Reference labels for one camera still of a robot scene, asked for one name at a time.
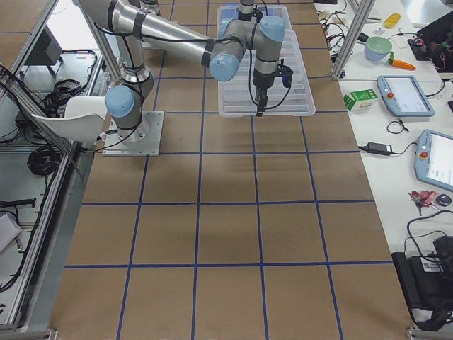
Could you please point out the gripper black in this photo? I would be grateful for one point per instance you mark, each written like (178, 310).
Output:
(262, 81)

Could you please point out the clear plastic box lid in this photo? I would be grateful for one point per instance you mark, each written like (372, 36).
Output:
(268, 89)

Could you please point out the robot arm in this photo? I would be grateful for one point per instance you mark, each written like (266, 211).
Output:
(131, 23)
(248, 10)

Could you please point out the green white carton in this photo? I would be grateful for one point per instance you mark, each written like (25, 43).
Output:
(360, 100)

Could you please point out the black power adapter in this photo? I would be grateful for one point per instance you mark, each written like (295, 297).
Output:
(379, 148)

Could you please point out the green bowl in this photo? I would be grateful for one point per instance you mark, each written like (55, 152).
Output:
(376, 48)

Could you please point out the teach pendant tablet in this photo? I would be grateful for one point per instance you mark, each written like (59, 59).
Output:
(403, 96)
(433, 159)

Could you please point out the toy carrot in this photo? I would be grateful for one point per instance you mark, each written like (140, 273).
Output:
(398, 63)

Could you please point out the yellow toy corn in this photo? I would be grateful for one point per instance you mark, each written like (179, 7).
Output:
(392, 20)

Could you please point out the white chair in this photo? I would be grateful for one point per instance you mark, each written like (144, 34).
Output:
(83, 119)

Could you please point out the aluminium frame post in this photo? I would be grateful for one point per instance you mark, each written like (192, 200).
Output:
(355, 29)

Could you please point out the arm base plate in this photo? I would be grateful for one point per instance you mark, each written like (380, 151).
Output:
(145, 140)

